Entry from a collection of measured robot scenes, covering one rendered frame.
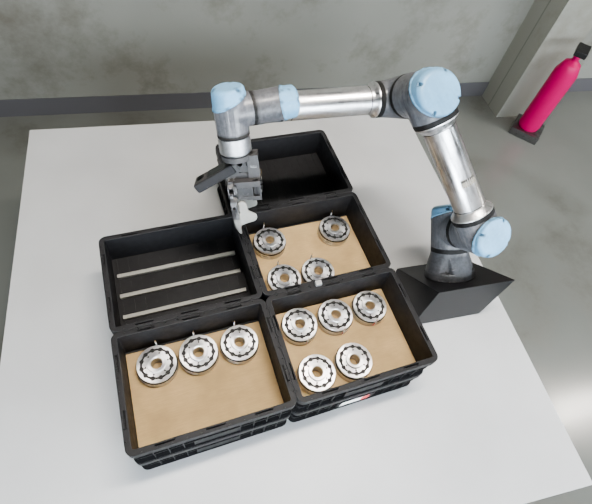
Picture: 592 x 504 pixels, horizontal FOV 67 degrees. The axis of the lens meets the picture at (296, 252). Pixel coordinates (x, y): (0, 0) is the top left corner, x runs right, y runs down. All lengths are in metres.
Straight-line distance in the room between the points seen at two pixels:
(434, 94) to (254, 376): 0.84
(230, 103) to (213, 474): 0.93
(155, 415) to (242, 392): 0.22
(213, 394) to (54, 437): 0.44
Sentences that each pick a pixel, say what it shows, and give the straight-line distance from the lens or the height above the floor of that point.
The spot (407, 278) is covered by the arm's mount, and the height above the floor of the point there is 0.80.
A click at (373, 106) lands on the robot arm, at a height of 1.27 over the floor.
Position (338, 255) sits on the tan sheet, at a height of 0.83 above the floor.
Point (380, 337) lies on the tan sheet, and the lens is 1.36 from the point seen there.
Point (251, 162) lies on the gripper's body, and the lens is 1.08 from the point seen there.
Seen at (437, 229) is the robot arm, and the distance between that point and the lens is 1.43.
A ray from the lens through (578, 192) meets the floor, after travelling 3.54.
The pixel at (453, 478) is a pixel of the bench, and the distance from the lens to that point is 1.46.
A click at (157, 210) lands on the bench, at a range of 1.70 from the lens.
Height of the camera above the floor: 2.02
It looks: 56 degrees down
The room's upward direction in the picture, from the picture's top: 13 degrees clockwise
